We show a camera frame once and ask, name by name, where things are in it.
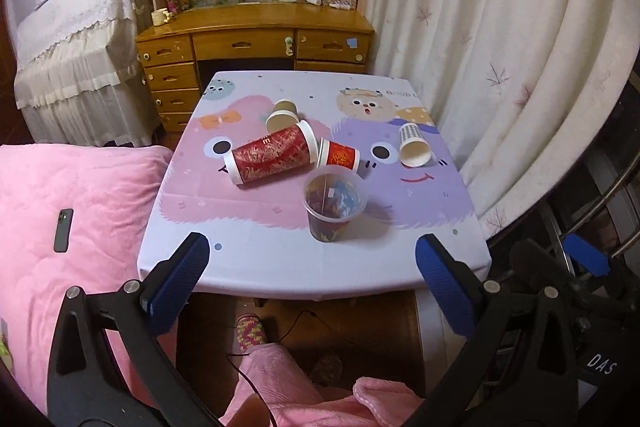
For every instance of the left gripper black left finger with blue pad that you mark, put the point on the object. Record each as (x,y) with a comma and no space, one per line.
(85,384)

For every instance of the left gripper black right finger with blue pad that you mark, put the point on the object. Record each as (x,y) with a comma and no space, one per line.
(516,367)

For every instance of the dark patterned plastic cup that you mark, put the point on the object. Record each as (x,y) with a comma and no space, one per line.
(334,196)

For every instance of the checkered white paper cup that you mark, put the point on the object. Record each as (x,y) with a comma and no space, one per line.
(414,151)

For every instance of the large red paper cup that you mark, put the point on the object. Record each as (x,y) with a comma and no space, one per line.
(282,151)

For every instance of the small red paper cup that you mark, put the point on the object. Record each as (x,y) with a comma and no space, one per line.
(336,154)

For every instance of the tan white paper cup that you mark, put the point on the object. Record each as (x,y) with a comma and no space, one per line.
(283,115)

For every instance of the dark smartphone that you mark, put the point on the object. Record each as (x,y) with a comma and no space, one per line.
(62,231)

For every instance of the patterned slipper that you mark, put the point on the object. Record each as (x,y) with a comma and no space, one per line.
(249,332)

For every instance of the pink fleece robe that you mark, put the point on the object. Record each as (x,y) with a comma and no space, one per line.
(271,378)

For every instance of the metal rack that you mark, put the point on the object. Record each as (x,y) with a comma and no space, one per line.
(599,199)

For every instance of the cartoon printed tablecloth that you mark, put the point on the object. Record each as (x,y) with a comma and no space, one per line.
(260,244)

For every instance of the white lace furniture cover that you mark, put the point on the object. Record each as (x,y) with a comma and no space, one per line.
(79,79)

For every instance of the wooden desk with drawers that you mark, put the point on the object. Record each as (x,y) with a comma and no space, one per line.
(179,57)

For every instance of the white floral curtain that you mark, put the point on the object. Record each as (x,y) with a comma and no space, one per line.
(517,88)

